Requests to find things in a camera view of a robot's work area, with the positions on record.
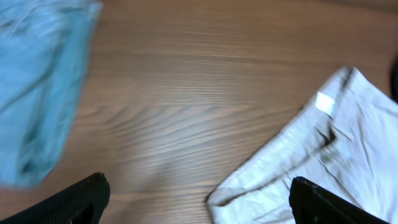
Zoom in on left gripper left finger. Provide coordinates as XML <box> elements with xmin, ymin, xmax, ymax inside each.
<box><xmin>1</xmin><ymin>172</ymin><xmax>110</xmax><ymax>224</ymax></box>

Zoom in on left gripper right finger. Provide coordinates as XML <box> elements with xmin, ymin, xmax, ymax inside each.
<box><xmin>289</xmin><ymin>177</ymin><xmax>388</xmax><ymax>224</ymax></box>

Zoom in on beige khaki shorts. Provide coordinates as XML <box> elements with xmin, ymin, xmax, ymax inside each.
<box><xmin>207</xmin><ymin>68</ymin><xmax>397</xmax><ymax>223</ymax></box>

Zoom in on black polo shirt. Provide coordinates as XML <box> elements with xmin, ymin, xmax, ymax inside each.
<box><xmin>391</xmin><ymin>56</ymin><xmax>398</xmax><ymax>103</ymax></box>

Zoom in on folded light blue jeans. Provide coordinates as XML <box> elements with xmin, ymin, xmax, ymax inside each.
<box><xmin>1</xmin><ymin>0</ymin><xmax>102</xmax><ymax>188</ymax></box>

